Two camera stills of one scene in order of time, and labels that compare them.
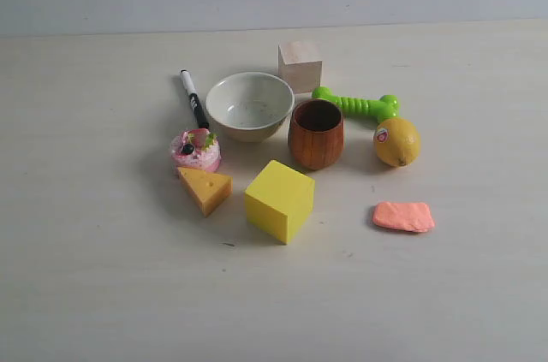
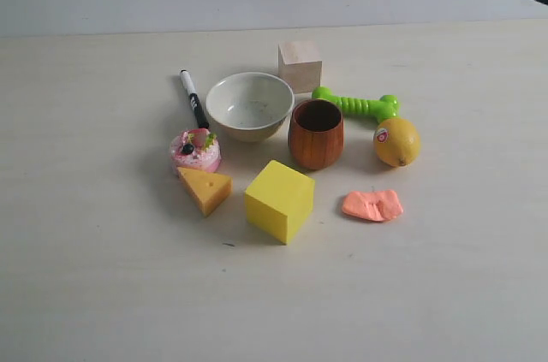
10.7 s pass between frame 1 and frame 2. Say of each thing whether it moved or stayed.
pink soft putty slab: moved
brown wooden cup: stayed
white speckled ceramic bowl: stayed
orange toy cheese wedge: stayed
